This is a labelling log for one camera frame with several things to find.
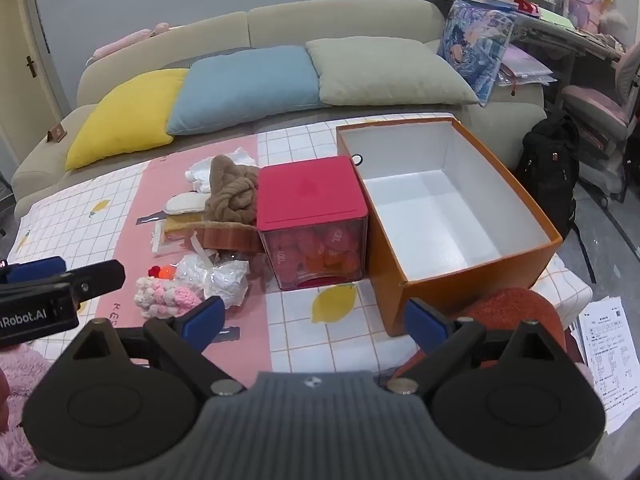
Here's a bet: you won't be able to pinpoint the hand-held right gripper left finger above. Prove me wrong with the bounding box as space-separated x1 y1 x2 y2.
65 296 247 397

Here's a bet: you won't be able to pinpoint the cream door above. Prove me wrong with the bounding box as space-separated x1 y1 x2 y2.
0 0 71 176

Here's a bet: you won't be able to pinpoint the beige sofa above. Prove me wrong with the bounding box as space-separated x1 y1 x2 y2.
10 0 548 221

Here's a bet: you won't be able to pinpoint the clear plastic bag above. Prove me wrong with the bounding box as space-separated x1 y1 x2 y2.
175 252 250 310

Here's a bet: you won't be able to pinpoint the yellow pillow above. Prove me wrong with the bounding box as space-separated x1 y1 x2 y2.
65 67 191 171

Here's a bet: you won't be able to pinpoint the black backpack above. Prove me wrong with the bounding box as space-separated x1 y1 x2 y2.
514 112 581 241

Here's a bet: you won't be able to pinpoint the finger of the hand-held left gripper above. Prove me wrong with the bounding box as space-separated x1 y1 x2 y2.
0 256 68 285
62 260 126 307

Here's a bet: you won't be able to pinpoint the brown knotted rope pillow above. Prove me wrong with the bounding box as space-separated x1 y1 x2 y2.
202 154 263 226

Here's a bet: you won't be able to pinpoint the clear container with red lid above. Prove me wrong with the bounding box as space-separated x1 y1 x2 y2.
255 155 370 292

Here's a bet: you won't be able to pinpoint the long pink plush toy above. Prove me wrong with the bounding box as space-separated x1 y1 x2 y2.
87 22 171 63

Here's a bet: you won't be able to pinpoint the orange cardboard box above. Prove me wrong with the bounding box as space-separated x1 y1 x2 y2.
336 116 563 337

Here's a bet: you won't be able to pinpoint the brown sponge block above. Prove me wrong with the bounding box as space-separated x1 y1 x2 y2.
192 220 263 252

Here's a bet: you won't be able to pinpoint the pink notebooks pile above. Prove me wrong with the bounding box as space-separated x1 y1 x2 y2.
497 45 558 88

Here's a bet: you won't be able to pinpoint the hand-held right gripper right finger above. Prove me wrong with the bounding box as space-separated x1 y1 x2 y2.
387 298 568 397

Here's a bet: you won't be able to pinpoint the beige oval insole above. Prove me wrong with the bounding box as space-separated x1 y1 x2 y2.
164 191 211 216

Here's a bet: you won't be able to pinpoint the pink fluffy cloth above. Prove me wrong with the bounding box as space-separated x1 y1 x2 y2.
0 347 53 478

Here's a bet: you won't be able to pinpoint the beige pillow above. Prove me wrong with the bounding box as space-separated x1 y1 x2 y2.
305 35 481 107

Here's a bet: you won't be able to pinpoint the grey study desk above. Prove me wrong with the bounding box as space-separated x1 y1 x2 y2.
510 7 626 96

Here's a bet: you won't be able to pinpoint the pink and white crochet toy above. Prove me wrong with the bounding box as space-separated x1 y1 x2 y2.
134 275 205 320

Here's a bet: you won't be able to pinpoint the pink desk chair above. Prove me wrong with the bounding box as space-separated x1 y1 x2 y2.
560 45 640 208

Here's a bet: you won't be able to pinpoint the printed paper sheets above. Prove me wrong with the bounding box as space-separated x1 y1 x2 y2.
570 296 636 436

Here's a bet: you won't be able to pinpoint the blue printed pillow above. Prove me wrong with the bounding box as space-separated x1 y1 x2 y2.
437 0 521 107

